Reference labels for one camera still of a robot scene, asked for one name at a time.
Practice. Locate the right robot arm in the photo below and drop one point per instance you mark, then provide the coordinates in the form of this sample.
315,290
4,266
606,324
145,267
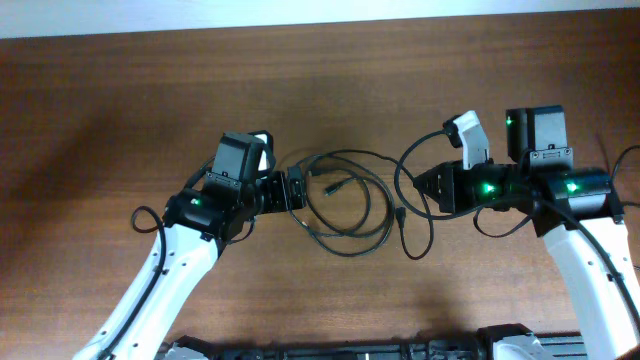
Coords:
576,213

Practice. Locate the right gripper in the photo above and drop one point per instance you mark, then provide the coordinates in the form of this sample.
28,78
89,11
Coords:
459,198

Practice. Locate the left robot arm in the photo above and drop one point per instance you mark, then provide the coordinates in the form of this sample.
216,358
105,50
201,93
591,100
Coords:
234,187

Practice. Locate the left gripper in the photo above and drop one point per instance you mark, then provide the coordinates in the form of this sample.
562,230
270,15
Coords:
279,199

